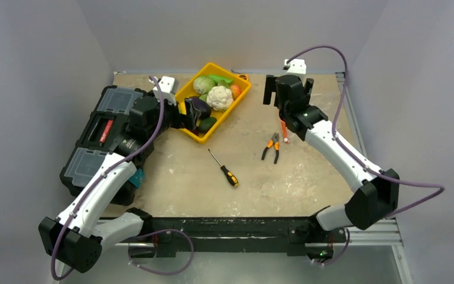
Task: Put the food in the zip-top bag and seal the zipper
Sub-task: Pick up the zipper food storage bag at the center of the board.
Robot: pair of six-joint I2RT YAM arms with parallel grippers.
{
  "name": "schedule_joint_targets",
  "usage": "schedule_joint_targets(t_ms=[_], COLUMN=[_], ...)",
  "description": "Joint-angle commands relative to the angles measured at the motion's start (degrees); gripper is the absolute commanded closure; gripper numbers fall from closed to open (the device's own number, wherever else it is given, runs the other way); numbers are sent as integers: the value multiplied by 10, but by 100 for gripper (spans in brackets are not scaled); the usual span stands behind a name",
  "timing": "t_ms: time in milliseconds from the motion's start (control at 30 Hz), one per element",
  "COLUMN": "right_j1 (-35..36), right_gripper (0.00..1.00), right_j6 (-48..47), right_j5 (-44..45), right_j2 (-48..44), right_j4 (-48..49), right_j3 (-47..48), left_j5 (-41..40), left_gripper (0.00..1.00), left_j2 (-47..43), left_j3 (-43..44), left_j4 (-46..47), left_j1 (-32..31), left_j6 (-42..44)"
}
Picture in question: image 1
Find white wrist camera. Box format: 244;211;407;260
148;76;179;106
283;59;307;77

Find black plastic toolbox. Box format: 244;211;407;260
60;85;153;196

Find purple toy eggplant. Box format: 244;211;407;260
190;96;212;120

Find white toy cauliflower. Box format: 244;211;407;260
206;86;234;112

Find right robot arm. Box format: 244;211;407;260
263;75;399;241

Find aluminium frame rail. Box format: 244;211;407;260
343;93;414;283

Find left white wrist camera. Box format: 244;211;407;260
148;76;179;106

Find yellow black screwdriver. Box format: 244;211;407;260
208;149;239;188

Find orange black pliers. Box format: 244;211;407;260
261;133;280;164

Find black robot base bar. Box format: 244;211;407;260
122;217;346;259

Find green toy cabbage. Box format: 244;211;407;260
193;76;216;95

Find dark green toy avocado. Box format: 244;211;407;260
197;117;217;134

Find yellow plastic bin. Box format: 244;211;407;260
176;62;252;144

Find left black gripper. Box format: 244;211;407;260
148;90;199;141

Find clear orange zip bag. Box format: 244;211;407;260
280;120;289;144

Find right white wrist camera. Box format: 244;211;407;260
283;59;307;77

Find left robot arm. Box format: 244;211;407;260
39;95;200;273

